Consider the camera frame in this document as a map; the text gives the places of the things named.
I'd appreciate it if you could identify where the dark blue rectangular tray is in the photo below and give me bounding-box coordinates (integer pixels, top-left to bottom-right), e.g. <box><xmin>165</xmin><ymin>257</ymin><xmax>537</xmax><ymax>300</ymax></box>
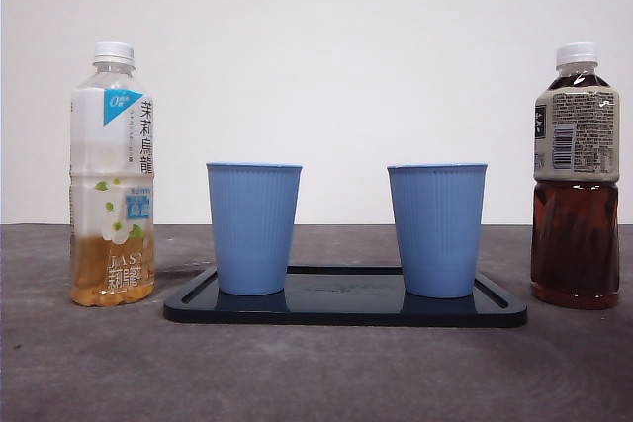
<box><xmin>162</xmin><ymin>265</ymin><xmax>529</xmax><ymax>329</ymax></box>

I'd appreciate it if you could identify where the blue ribbed cup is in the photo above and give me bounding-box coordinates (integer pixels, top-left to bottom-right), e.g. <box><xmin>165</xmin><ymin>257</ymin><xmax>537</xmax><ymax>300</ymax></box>
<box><xmin>205</xmin><ymin>161</ymin><xmax>304</xmax><ymax>296</ymax></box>
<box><xmin>387</xmin><ymin>162</ymin><xmax>490</xmax><ymax>299</ymax></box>

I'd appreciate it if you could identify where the dark tea bottle white cap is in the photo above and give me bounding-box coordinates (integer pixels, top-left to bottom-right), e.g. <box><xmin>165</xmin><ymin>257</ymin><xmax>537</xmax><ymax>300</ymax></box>
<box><xmin>529</xmin><ymin>42</ymin><xmax>622</xmax><ymax>312</ymax></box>

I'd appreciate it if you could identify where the jasmine tea bottle white cap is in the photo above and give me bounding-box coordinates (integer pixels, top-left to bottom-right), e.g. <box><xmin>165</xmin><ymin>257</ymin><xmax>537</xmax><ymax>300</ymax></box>
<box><xmin>68</xmin><ymin>40</ymin><xmax>158</xmax><ymax>309</ymax></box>

